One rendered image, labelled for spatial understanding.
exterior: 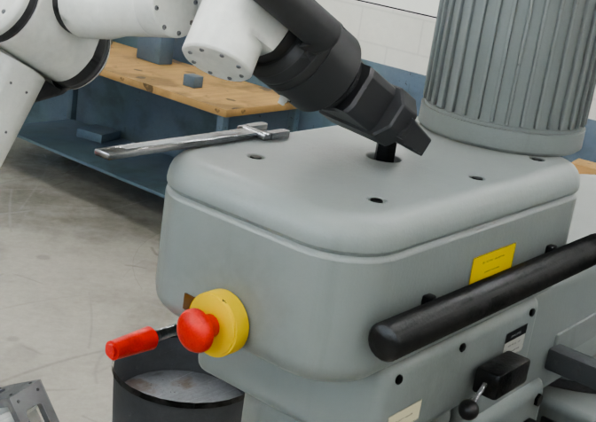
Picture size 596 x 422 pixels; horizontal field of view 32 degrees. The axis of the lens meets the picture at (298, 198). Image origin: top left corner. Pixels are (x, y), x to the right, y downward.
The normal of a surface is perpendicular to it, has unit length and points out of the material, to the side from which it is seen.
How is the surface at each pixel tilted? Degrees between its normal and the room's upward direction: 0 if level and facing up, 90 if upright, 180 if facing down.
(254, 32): 75
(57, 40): 102
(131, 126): 90
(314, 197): 0
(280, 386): 90
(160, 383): 0
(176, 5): 80
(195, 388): 0
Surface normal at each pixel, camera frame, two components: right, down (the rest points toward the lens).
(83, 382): 0.14, -0.95
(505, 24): -0.42, 0.21
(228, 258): -0.63, 0.15
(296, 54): -0.19, 0.11
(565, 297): 0.77, 0.29
